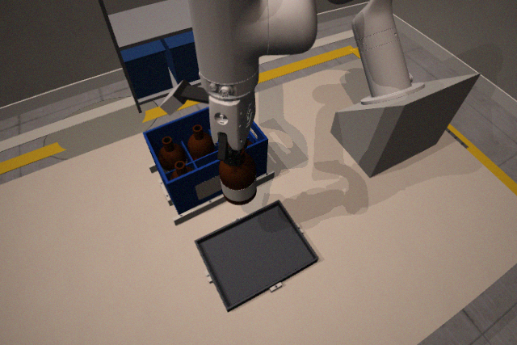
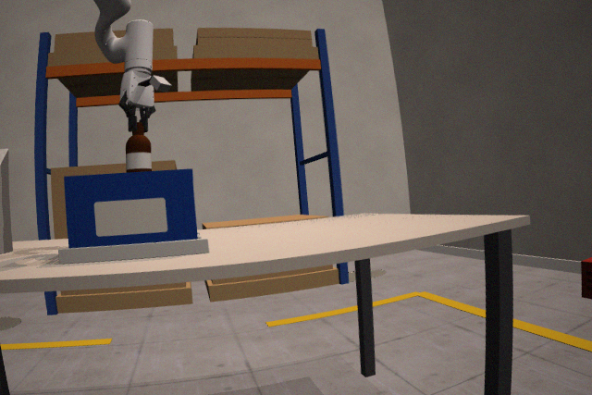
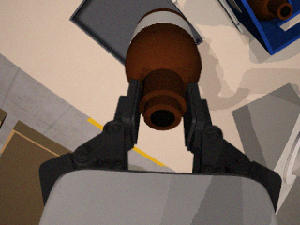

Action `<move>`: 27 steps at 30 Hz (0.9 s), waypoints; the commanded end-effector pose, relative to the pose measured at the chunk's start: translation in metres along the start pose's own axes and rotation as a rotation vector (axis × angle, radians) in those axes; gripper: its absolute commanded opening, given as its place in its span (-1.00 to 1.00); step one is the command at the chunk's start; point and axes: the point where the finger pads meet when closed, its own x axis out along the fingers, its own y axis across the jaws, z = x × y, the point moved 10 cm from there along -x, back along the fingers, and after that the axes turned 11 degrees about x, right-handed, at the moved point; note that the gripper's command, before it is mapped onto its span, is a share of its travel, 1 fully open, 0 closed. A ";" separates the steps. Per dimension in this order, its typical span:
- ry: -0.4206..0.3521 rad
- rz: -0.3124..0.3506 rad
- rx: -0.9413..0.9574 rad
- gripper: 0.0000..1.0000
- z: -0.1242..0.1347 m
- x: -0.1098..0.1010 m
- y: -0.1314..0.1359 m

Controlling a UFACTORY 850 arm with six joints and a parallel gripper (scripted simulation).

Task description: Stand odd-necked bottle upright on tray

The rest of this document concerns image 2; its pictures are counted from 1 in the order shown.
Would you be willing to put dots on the brown glass bottle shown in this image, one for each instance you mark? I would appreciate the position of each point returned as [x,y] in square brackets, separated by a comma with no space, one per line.
[138,151]

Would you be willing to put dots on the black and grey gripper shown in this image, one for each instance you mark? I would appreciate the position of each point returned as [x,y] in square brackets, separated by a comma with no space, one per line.
[138,95]

